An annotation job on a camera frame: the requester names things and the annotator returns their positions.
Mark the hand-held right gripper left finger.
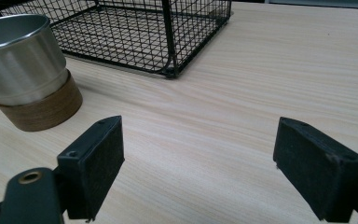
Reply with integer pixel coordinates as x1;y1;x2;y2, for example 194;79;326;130
56;115;126;222

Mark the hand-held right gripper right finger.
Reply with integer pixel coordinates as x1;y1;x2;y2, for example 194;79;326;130
272;116;358;224

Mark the steel cup with wooden base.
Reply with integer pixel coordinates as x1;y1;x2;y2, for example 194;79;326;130
0;13;84;133

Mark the black wire mesh basket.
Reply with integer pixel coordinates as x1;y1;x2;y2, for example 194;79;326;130
0;0;233;79

